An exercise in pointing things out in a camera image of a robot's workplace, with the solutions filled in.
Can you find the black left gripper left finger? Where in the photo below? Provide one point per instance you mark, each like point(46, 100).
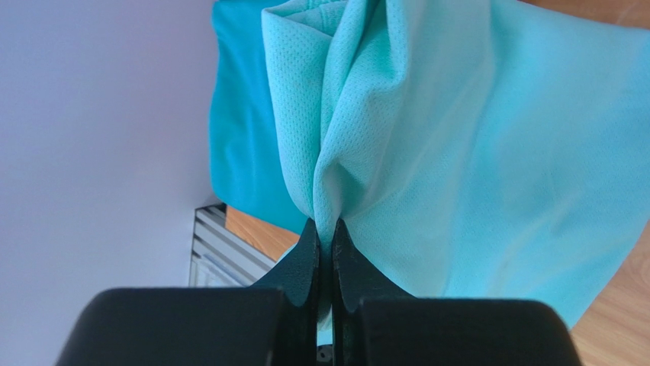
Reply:
point(271, 322)

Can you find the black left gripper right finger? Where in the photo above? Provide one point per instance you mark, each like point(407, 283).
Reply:
point(376, 322)

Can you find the teal green t shirt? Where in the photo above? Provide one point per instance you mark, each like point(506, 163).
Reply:
point(473, 148)

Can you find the folded dark teal t shirt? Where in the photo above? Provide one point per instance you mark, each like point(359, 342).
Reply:
point(244, 161)

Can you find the aluminium front rail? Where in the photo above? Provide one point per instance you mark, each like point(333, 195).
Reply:
point(219, 258)

